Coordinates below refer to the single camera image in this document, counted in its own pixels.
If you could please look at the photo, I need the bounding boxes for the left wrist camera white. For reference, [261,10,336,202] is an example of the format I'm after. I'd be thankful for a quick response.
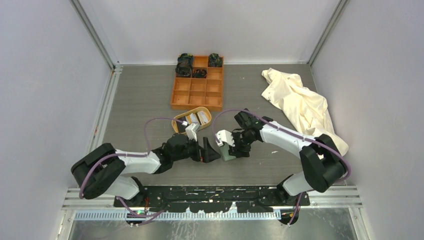
[182,121,200,142]

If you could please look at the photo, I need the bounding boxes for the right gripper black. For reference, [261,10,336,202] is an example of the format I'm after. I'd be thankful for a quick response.
[228,128,257,158]

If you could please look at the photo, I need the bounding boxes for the cream cloth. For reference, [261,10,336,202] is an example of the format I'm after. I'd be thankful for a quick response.
[261,68,349,156]

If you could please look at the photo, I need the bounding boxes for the slotted cable duct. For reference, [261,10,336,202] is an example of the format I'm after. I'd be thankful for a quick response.
[74,209,281,221]

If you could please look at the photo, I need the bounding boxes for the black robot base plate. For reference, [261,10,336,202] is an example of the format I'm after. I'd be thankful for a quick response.
[123,183,312,214]

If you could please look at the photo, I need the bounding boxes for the small dark rolled belt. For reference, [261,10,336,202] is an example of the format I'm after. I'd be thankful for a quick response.
[208,53,223,68]

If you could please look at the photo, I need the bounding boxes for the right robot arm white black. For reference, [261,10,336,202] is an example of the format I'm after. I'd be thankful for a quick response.
[221,109,349,206]

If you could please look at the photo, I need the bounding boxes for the stack of cards in tray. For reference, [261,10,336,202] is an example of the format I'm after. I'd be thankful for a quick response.
[185,110,210,126]

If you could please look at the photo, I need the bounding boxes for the tan oval card tray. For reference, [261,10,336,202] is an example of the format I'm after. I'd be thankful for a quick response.
[171,106,213,134]

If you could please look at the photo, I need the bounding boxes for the orange compartment organizer tray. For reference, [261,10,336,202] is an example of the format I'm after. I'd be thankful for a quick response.
[170,54,224,112]

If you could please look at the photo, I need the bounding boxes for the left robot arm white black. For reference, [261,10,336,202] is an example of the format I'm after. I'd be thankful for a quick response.
[70,133,221,207]

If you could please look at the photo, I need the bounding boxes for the large dark rolled belt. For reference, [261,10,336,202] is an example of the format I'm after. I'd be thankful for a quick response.
[175,53,194,78]

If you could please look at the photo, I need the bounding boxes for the green card holder wallet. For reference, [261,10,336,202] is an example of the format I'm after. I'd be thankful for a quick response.
[219,142,237,162]

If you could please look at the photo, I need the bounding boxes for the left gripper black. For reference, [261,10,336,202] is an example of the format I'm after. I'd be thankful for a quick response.
[172,134,220,163]

